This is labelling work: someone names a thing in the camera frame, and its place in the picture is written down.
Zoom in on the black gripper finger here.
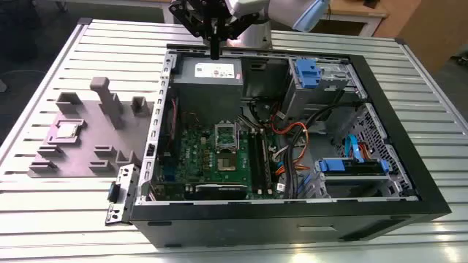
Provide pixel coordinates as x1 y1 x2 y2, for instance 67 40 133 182
214 0 258 60
167 0 215 60

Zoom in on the silver CPU chip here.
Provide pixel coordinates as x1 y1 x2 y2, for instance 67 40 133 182
53 123 79 139

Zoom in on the CPU socket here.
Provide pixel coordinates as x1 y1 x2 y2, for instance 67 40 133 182
214 152 241 173

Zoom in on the grey power supply unit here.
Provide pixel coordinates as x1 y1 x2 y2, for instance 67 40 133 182
169 56 243 127

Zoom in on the blue plastic drive latch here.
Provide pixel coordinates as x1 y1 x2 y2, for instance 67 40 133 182
295 59 322 89

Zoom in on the metal drive cage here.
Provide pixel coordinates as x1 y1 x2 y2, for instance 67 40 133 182
282 57 366 118

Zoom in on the metal socket cover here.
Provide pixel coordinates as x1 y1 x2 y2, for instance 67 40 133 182
213 120 241 153

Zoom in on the wooden desk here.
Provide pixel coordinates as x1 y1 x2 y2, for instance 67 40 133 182
326 0 389 38

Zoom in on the green motherboard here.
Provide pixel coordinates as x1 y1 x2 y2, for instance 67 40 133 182
153 117 278 201

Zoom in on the black RAM slot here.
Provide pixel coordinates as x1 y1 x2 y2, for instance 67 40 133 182
249 130 265 196
258 130 274 196

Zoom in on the grey parts rack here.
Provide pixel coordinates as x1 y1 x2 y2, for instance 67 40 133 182
26 76 155 179

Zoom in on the black graphics card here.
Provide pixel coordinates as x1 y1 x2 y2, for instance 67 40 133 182
183 182 249 201

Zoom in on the hard disk in blue carrier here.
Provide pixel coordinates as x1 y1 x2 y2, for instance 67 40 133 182
315 157 390 176

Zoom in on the brown wooden cabinet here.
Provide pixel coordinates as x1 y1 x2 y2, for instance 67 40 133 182
371 0 468 75

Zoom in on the blue video connector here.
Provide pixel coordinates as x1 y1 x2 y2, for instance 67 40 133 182
106 182 119 204

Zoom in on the metal disk bay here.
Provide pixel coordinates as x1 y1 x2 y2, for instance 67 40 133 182
313 172 417 199

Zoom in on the black chair base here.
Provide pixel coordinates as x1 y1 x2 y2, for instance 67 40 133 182
449 49 468 67

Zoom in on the black PC case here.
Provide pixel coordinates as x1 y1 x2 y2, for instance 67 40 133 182
129 43 451 249

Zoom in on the orange wire bundle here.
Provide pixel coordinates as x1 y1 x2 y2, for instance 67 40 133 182
269 122 310 176

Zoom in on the black cable bundle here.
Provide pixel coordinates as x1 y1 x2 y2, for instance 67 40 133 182
282 101 366 199

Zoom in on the blue flat wire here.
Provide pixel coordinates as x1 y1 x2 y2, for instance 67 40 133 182
295 175 311 197
343 133 363 163

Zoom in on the red flat wire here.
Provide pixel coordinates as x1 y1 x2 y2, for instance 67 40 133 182
358 142 373 163

